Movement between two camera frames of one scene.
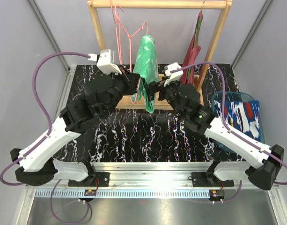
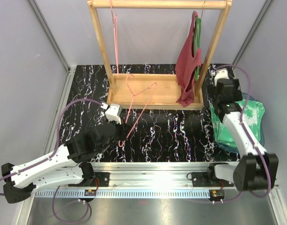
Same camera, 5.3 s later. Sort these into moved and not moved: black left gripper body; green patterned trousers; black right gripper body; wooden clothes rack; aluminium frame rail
Moved: black left gripper body; green patterned trousers; black right gripper body
Not moved: wooden clothes rack; aluminium frame rail
